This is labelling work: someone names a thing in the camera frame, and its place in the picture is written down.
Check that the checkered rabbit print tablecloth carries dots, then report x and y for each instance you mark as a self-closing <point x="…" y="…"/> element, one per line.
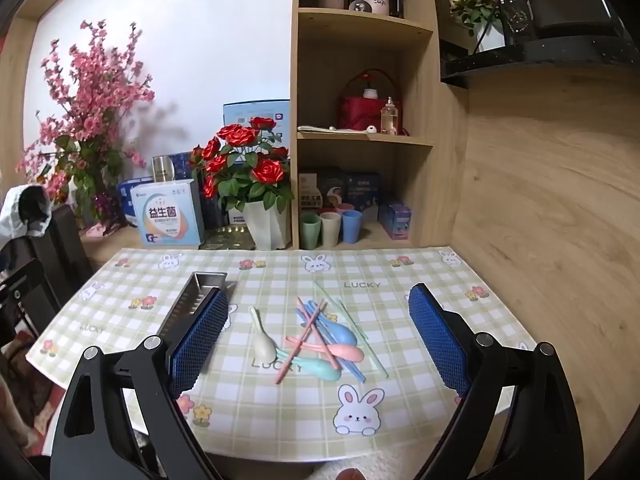
<point x="280" y="410"/>

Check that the blue spoon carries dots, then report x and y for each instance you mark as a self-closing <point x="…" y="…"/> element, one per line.
<point x="342" y="336"/>

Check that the white cloth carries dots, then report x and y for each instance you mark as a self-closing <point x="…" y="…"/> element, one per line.
<point x="12" y="215"/>

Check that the black metal shelf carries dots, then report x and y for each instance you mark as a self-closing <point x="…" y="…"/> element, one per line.
<point x="525" y="57"/>

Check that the pale blue round-print box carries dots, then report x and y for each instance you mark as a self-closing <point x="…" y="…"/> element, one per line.
<point x="167" y="215"/>

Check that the clear perfume bottle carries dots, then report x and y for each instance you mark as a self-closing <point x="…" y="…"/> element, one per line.
<point x="389" y="117"/>

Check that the blue cup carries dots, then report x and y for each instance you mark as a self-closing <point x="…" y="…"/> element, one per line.
<point x="351" y="227"/>

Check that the teal spoon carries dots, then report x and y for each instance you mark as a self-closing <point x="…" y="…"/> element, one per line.
<point x="322" y="367"/>

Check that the red roses in white pot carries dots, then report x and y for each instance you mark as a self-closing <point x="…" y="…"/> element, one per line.
<point x="265" y="225"/>

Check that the stainless steel utensil tray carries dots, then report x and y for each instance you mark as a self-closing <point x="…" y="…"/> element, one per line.
<point x="192" y="292"/>

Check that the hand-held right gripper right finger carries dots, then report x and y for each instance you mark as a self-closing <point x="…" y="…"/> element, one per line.
<point x="437" y="335"/>

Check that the green chopstick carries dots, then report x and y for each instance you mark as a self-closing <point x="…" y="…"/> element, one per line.
<point x="325" y="294"/>
<point x="375" y="357"/>

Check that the small snow globe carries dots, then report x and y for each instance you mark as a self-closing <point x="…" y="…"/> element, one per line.
<point x="361" y="7"/>

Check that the beige spoon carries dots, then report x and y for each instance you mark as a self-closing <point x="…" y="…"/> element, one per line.
<point x="264" y="352"/>

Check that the pink chopstick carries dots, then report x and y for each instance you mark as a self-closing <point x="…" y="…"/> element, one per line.
<point x="306" y="312"/>
<point x="287" y="365"/>

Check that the red gift basket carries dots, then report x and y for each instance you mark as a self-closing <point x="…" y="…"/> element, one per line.
<point x="357" y="112"/>

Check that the beige cup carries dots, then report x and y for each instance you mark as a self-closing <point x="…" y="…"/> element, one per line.
<point x="330" y="230"/>

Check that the dark moon print box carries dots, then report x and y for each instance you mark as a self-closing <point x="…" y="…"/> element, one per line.
<point x="334" y="187"/>

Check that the pink spoon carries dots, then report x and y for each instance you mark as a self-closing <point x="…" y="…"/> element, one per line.
<point x="347" y="352"/>

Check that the purple box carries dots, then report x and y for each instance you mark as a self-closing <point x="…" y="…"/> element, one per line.
<point x="395" y="220"/>

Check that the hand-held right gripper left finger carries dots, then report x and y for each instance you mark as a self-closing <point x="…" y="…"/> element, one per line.
<point x="197" y="340"/>

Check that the white and green box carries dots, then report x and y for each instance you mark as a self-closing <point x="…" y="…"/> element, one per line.
<point x="310" y="190"/>

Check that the blue chopstick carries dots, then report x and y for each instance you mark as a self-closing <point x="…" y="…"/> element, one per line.
<point x="320" y="316"/>
<point x="357" y="374"/>

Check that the folded beige cloth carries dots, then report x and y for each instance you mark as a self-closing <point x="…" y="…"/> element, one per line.
<point x="325" y="130"/>

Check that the black chair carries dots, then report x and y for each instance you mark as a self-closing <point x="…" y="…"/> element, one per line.
<point x="65" y="250"/>

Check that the pink cup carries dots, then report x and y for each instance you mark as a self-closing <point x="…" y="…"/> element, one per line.
<point x="346" y="208"/>

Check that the pink blossom plant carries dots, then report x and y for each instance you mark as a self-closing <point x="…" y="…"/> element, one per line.
<point x="90" y="120"/>

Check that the green cup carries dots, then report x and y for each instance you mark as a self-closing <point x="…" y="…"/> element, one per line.
<point x="310" y="232"/>

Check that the navy box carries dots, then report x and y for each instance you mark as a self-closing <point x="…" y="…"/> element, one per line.
<point x="215" y="212"/>

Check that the wooden shelf unit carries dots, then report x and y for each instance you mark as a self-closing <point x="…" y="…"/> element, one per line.
<point x="435" y="110"/>

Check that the black appliance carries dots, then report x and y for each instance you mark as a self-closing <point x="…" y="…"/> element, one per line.
<point x="565" y="5"/>

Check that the steel cup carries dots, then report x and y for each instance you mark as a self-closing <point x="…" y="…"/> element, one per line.
<point x="162" y="170"/>

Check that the dark blue patterned box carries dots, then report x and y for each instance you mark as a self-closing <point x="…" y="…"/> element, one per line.
<point x="182" y="165"/>

